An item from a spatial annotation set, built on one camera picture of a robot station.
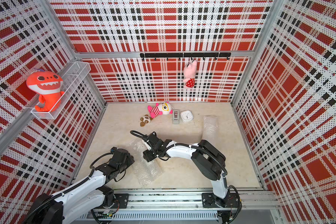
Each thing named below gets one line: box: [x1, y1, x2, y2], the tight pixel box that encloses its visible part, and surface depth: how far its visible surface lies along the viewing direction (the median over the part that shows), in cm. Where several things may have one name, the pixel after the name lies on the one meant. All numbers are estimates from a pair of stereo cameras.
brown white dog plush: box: [140, 114, 154, 127], surface depth 109 cm
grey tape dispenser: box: [172, 109, 181, 125], surface depth 110 cm
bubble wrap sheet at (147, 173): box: [128, 139, 165, 189], surface depth 84 cm
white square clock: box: [180, 110, 194, 123], surface depth 110 cm
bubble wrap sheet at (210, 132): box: [201, 114, 219, 146], surface depth 98 cm
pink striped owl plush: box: [147, 101, 174, 119], surface depth 110 cm
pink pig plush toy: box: [182, 59, 198, 89], surface depth 96 cm
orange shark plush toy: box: [26, 68, 65, 112], surface depth 64 cm
